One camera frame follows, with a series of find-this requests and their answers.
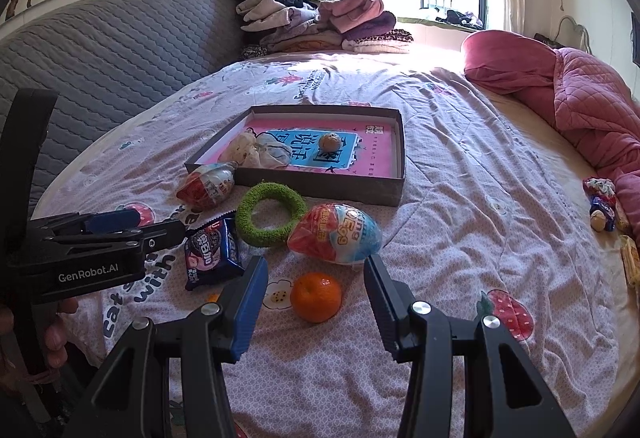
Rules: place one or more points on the orange tangerine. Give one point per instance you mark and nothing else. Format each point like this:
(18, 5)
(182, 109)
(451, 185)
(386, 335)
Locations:
(316, 296)

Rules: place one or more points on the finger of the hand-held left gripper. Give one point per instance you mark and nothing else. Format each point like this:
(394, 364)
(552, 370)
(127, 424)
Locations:
(160, 238)
(115, 220)

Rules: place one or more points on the small pink wrapper packet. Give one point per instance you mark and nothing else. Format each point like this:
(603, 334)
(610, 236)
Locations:
(207, 185)

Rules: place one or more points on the dark clothes on windowsill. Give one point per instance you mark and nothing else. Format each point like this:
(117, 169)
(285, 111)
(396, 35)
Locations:
(460, 20)

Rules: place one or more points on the person's left hand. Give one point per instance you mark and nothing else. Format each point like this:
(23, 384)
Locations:
(55, 333)

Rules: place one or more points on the strawberry printed pink bedsheet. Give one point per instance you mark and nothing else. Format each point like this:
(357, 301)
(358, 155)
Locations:
(450, 243)

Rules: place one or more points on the black television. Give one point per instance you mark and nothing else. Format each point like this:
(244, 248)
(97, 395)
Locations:
(636, 38)

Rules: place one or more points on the pile of folded clothes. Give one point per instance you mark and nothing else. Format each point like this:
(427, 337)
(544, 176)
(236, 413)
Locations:
(300, 23)

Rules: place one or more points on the grey cardboard box pink inside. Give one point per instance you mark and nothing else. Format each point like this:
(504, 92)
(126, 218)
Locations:
(350, 158)

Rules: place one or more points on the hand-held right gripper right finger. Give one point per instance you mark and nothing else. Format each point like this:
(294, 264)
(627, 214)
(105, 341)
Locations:
(384, 313)

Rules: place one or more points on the blue cookie packet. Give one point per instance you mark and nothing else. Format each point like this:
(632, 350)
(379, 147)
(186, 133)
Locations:
(212, 258)

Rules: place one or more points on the small colourful snack bag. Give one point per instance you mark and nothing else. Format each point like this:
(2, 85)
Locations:
(600, 203)

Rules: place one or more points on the pink pillow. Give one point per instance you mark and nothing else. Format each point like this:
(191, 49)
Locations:
(500, 63)

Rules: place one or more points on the yellow snack packet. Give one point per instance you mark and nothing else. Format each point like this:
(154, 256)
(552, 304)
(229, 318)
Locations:
(631, 263)

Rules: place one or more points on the brown walnut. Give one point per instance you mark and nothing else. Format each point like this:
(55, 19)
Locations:
(330, 142)

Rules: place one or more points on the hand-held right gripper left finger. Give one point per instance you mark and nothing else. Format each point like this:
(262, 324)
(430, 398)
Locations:
(250, 308)

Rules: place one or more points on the grey quilted headboard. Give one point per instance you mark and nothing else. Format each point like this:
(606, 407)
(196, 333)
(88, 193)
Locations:
(110, 58)

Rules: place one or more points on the red transparent plastic bag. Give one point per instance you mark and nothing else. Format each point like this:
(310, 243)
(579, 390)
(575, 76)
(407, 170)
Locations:
(335, 233)

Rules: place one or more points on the white cloth plush toy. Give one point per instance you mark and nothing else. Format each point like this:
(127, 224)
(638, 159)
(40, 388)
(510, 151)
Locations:
(257, 151)

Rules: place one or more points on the pink quilted blanket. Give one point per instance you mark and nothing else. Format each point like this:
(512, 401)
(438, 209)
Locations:
(590, 108)

